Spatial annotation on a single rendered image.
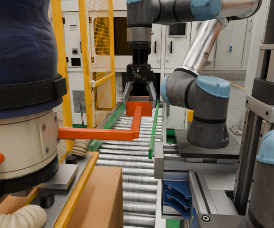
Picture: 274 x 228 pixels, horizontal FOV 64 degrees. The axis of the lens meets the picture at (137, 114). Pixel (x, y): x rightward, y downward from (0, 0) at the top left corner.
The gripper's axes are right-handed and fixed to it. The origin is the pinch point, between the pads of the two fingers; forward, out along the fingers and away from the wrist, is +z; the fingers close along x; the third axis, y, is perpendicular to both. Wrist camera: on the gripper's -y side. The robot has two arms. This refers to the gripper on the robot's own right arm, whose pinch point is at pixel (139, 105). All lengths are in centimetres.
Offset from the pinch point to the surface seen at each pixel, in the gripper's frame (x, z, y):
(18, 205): -33.2, 23.9, 22.4
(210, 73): 253, 88, -870
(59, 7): -58, -44, -85
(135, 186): -4, 64, -44
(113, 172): -9.0, 23.9, 3.9
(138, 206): -2, 64, -26
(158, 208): 9, 59, -19
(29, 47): -16.7, -18.9, 35.1
